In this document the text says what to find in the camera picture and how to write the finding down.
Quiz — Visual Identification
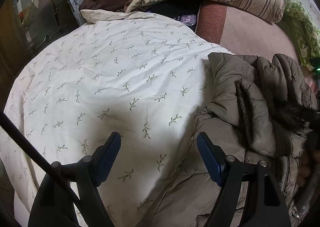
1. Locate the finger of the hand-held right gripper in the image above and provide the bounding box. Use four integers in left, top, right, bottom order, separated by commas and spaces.
277, 106, 320, 129

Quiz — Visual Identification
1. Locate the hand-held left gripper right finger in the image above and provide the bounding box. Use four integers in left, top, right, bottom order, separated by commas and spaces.
196, 131, 292, 227

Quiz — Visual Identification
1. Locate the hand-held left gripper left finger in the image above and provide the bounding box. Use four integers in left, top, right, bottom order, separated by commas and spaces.
27, 131, 122, 227

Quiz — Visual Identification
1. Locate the olive quilted hooded jacket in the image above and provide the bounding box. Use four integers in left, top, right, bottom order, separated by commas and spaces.
140, 52, 320, 227

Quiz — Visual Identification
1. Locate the green patterned cloth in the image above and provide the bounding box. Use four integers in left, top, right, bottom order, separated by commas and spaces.
270, 0, 320, 67

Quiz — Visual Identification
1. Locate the mauve folded blanket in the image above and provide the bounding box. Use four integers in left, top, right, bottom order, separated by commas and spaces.
195, 0, 304, 67

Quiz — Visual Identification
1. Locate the white leaf-print duvet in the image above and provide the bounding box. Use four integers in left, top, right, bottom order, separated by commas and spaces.
0, 8, 235, 227

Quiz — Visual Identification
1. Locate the purple shiny cloth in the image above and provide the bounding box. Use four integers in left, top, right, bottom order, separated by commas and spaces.
175, 14, 198, 28

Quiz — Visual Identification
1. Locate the cream leaf-print cloth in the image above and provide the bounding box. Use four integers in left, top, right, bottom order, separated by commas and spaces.
125, 0, 175, 13

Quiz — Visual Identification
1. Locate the dark cloth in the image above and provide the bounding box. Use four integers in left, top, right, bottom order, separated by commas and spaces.
145, 0, 200, 27

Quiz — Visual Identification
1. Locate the dark glass-door cabinet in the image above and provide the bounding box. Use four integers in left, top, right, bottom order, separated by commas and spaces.
0, 0, 83, 52

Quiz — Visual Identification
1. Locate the black cable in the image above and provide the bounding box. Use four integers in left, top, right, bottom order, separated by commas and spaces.
0, 111, 82, 204

